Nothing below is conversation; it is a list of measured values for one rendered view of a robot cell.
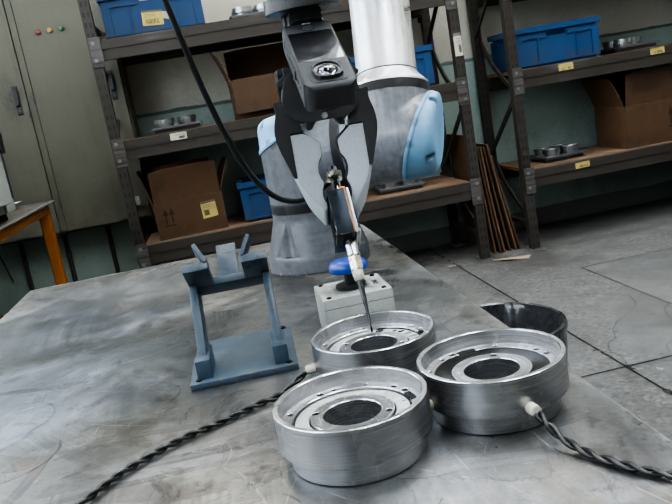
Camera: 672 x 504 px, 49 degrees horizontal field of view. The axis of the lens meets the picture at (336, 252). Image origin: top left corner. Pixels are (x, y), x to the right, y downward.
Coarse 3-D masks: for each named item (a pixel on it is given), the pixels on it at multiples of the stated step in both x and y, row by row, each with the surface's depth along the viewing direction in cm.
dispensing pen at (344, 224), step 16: (336, 176) 72; (336, 192) 69; (336, 208) 69; (336, 224) 68; (352, 224) 68; (336, 240) 69; (352, 240) 69; (352, 256) 69; (352, 272) 68; (368, 320) 67
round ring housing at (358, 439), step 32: (320, 384) 55; (352, 384) 55; (384, 384) 54; (416, 384) 52; (288, 416) 52; (320, 416) 50; (352, 416) 52; (384, 416) 49; (416, 416) 47; (288, 448) 48; (320, 448) 46; (352, 448) 45; (384, 448) 46; (416, 448) 48; (320, 480) 47; (352, 480) 46
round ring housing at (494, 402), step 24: (456, 336) 58; (480, 336) 58; (504, 336) 58; (528, 336) 56; (552, 336) 54; (432, 360) 56; (480, 360) 55; (504, 360) 55; (528, 360) 54; (552, 360) 53; (432, 384) 51; (456, 384) 49; (480, 384) 48; (504, 384) 48; (528, 384) 48; (552, 384) 49; (456, 408) 50; (480, 408) 49; (504, 408) 48; (552, 408) 51; (480, 432) 50; (504, 432) 50
